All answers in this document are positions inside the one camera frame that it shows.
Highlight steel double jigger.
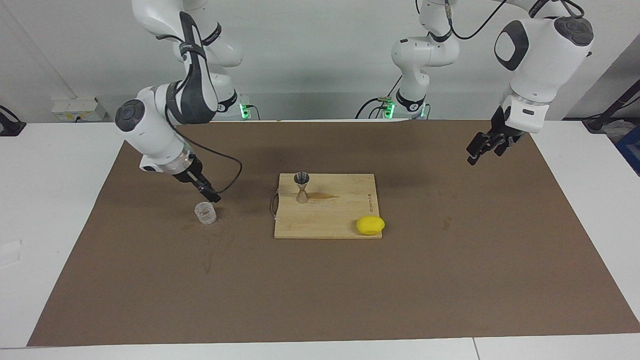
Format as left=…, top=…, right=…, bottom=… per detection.
left=293, top=171, right=311, bottom=205

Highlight blue crate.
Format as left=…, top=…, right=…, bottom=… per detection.
left=616, top=125, right=640, bottom=177

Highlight clear glass cup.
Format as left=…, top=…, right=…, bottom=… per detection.
left=194, top=201, right=218, bottom=225

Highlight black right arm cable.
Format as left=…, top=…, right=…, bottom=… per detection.
left=165, top=25, right=244, bottom=195

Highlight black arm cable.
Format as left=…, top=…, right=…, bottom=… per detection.
left=442, top=0, right=587, bottom=41
left=165, top=25, right=244, bottom=195

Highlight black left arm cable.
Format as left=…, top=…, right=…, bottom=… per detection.
left=442, top=0, right=587, bottom=41

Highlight bamboo cutting board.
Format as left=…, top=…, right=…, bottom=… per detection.
left=270, top=173, right=383, bottom=240

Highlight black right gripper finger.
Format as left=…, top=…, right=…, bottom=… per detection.
left=199, top=182, right=222, bottom=203

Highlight white wall socket box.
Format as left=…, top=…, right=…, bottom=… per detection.
left=51, top=97, right=107, bottom=122

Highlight yellow lemon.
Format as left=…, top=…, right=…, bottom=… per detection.
left=356, top=215, right=386, bottom=236

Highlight black clamp stand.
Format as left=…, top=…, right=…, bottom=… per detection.
left=0, top=105, right=27, bottom=137

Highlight brown table mat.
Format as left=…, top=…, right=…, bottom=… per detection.
left=26, top=119, right=640, bottom=347

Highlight black tripod stand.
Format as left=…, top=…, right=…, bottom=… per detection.
left=582, top=80, right=640, bottom=133

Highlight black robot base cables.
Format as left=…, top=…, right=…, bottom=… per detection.
left=355, top=70, right=403, bottom=120

